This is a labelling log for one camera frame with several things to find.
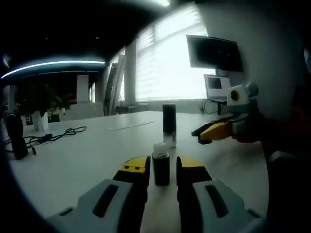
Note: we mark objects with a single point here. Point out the green potted plant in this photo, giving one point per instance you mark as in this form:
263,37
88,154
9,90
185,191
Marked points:
40,121

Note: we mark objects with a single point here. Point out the white window blinds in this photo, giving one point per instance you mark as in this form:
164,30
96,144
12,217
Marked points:
170,72

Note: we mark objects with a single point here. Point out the white chair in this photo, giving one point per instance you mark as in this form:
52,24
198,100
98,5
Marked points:
277,157

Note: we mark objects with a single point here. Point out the tall dark cosmetic bottle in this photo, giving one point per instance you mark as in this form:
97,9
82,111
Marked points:
170,131

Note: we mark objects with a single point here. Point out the black wall monitor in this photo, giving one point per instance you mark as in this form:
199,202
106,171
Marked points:
213,53

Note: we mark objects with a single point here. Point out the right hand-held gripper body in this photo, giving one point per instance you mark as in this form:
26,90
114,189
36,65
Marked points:
240,99

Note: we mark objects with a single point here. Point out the small white-framed screen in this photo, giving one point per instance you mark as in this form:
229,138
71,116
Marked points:
216,86

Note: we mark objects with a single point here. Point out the white low cabinet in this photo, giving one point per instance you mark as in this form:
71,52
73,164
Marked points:
86,110

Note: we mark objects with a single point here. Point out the person's right hand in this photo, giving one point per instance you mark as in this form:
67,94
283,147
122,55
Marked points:
247,140

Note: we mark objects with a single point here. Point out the white table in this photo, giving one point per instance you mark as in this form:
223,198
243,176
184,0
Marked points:
85,165

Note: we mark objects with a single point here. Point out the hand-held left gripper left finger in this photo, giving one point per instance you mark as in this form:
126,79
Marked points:
107,208

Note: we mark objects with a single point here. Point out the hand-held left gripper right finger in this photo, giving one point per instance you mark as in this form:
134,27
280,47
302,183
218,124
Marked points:
213,213

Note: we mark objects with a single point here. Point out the long ceiling light strip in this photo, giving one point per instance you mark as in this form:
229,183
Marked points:
48,66

